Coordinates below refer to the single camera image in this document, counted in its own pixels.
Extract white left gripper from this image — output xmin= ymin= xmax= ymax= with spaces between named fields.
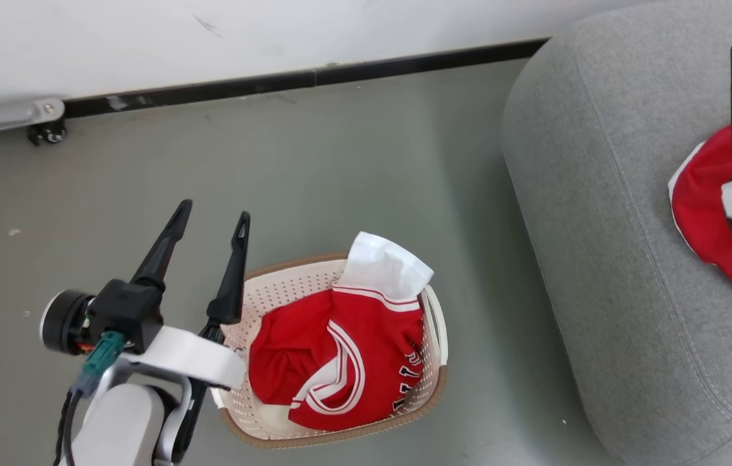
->
xmin=131 ymin=199 xmax=251 ymax=389

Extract plain red shirt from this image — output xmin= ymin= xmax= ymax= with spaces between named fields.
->
xmin=668 ymin=110 xmax=732 ymax=318

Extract red jersey with white stripes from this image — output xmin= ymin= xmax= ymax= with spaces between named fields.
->
xmin=248 ymin=285 xmax=425 ymax=432

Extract white cloth garment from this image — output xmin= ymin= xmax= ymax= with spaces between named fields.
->
xmin=332 ymin=231 xmax=435 ymax=302

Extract grey fabric sofa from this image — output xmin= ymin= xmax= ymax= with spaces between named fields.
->
xmin=500 ymin=0 xmax=732 ymax=466

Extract cream plastic laundry basket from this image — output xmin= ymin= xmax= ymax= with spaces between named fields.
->
xmin=210 ymin=252 xmax=449 ymax=449

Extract black caster wheel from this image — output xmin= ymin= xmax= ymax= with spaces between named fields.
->
xmin=27 ymin=121 xmax=67 ymax=146

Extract black baseboard strip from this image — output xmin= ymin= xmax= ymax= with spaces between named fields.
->
xmin=63 ymin=38 xmax=549 ymax=118

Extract teal left cable connector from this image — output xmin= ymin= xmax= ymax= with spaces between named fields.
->
xmin=52 ymin=330 xmax=126 ymax=466

